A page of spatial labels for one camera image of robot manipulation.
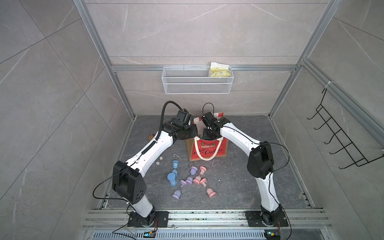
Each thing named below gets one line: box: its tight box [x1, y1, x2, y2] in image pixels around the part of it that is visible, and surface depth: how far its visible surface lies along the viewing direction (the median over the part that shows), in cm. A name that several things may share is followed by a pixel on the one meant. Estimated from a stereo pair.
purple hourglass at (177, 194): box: [172, 190, 182, 200], surface depth 80 cm
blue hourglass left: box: [172, 160, 180, 178], surface depth 92 cm
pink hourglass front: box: [206, 188, 217, 198], surface depth 81 cm
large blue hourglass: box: [167, 172, 178, 187], surface depth 81 cm
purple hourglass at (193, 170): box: [190, 166, 198, 176], surface depth 90 cm
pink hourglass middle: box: [199, 166, 207, 175], surface depth 90 cm
